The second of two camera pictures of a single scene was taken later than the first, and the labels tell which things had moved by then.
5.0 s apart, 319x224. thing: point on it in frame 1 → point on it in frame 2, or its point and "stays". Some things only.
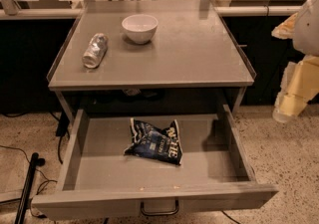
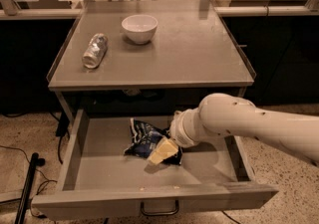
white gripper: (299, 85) → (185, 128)
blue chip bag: (148, 141) stays
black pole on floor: (22, 213) stays
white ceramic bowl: (140, 28) stays
